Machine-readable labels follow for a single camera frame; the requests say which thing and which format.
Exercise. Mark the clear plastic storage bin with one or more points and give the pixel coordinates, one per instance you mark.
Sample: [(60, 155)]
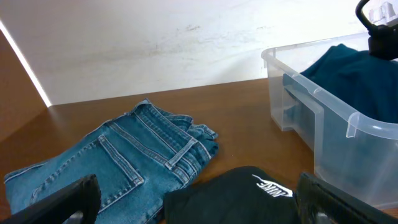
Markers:
[(354, 153)]

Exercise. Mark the folded blue denim jeans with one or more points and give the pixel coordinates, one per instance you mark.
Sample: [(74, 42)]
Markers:
[(137, 158)]

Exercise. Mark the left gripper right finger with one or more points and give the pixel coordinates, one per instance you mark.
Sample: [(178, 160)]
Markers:
[(319, 202)]

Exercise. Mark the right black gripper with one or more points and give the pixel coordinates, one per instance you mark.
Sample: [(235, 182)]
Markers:
[(383, 42)]

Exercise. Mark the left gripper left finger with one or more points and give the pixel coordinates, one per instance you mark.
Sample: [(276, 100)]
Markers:
[(78, 202)]

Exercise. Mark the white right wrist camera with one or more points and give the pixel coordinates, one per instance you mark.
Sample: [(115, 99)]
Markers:
[(382, 12)]

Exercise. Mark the dark blue shirt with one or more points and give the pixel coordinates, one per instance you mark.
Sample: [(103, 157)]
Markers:
[(366, 83)]

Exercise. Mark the folded black Nike garment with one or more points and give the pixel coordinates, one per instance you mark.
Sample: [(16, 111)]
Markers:
[(241, 195)]

